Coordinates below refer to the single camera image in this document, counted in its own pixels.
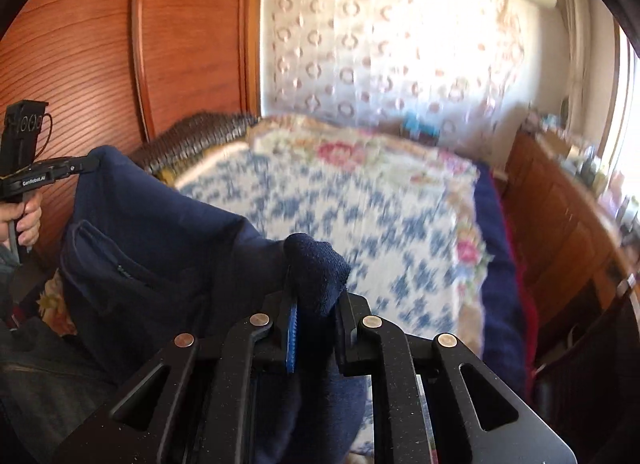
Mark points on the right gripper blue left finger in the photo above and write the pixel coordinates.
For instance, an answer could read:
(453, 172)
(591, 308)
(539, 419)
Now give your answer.
(291, 337)

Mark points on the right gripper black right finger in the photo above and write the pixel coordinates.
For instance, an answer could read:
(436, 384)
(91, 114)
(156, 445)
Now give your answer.
(353, 357)

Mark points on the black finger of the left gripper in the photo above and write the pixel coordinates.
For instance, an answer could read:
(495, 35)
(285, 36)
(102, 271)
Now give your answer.
(62, 168)

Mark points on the navy blue t-shirt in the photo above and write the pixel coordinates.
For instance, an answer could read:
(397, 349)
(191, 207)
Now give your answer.
(141, 264)

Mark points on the person left hand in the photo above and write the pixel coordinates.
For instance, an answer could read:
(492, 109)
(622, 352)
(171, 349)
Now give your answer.
(27, 218)

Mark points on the circle pattern folded cloth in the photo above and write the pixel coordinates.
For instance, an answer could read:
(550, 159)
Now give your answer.
(186, 141)

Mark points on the floral bedspread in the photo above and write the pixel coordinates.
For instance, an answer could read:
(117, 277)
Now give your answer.
(401, 215)

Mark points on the navy blue blanket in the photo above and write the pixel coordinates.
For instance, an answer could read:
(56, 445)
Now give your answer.
(510, 323)

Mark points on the teal object by window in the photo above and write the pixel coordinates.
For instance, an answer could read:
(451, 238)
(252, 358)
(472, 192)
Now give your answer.
(419, 129)

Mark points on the wooden sideboard cabinet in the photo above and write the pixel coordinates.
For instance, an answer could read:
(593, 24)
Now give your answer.
(562, 235)

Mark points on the white circle pattern curtain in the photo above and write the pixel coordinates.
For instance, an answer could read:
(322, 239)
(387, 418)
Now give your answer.
(466, 70)

